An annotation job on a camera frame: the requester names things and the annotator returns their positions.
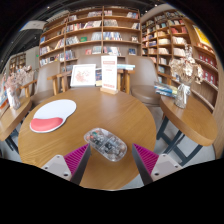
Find narrow distant bookshelf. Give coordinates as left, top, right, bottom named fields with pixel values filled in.
left=8, top=52, right=27, bottom=75

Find blue book stack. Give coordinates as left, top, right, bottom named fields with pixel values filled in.
left=116, top=63, right=136, bottom=72

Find glass vase dried flowers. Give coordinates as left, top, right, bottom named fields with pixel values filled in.
left=169, top=44, right=204, bottom=110
left=4, top=65, right=36, bottom=111

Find dark cover book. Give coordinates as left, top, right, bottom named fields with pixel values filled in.
left=95, top=67, right=103, bottom=88

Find transparent computer mouse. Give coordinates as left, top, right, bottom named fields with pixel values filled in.
left=83, top=127, right=128, bottom=163

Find white orange table sign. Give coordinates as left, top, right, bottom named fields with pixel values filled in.
left=100, top=54, right=119, bottom=96

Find beige wooden armchair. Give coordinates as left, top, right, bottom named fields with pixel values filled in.
left=47, top=54, right=136, bottom=95
left=20, top=60, right=63, bottom=108
left=124, top=54, right=175, bottom=108

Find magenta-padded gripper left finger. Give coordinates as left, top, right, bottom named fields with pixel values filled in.
left=41, top=143, right=92, bottom=186

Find white framed picture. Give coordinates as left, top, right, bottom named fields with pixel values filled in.
left=69, top=63, right=97, bottom=88

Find colourful book stack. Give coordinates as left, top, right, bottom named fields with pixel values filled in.
left=153, top=81, right=178, bottom=99

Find round wooden side table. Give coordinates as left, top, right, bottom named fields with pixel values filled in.
left=156, top=94, right=218, bottom=167
left=0, top=96, right=33, bottom=154

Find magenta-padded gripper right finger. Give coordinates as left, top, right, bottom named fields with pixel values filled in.
left=131, top=143, right=184, bottom=186

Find white mouse pad red rest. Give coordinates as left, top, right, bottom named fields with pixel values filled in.
left=29, top=98, right=77, bottom=134

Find curved wooden bookshelf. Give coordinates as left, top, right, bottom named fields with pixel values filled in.
left=139, top=9, right=219, bottom=113

